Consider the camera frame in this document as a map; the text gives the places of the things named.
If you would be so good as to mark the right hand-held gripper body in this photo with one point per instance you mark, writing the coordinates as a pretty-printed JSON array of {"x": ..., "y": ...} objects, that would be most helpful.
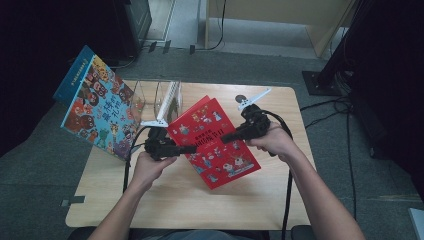
[{"x": 253, "y": 125}]

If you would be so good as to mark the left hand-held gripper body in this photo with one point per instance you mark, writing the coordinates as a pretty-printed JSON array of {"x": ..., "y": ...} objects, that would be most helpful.
[{"x": 158, "y": 146}]

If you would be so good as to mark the red picture book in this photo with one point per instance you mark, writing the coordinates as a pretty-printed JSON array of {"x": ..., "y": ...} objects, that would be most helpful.
[{"x": 213, "y": 150}]

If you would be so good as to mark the white picture book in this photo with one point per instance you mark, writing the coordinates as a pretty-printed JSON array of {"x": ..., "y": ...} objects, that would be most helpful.
[{"x": 166, "y": 103}]

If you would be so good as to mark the clear acrylic book rack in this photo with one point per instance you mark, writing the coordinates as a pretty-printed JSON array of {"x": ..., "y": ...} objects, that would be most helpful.
[{"x": 148, "y": 96}]

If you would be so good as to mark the light blue animal picture book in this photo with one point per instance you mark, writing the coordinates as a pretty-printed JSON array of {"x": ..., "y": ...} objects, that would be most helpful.
[{"x": 100, "y": 110}]

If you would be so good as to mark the dark blue monster picture book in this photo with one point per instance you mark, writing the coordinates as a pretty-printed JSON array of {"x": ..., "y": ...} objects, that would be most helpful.
[{"x": 75, "y": 75}]

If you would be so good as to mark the person's left hand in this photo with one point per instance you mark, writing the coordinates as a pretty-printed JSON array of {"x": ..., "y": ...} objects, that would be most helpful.
[{"x": 148, "y": 170}]

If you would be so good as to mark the person's right hand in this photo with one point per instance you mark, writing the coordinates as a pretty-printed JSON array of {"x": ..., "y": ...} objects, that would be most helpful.
[{"x": 276, "y": 143}]

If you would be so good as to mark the black round table grommet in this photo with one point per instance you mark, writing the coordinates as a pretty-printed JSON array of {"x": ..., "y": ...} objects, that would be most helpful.
[{"x": 238, "y": 98}]

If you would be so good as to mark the black metal stand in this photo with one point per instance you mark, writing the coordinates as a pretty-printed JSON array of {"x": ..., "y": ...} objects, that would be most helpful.
[{"x": 321, "y": 81}]

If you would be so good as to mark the person's lap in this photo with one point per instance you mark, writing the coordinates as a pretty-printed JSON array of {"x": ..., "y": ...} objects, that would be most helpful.
[{"x": 200, "y": 235}]

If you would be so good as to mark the beige wooden desk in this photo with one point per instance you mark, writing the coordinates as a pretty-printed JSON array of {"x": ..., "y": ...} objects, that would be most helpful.
[{"x": 266, "y": 11}]

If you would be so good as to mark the black cabinet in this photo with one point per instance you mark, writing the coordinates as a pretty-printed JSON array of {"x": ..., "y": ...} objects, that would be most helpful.
[{"x": 133, "y": 23}]

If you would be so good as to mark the white box corner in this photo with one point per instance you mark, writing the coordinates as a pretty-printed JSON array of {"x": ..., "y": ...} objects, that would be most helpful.
[{"x": 417, "y": 223}]

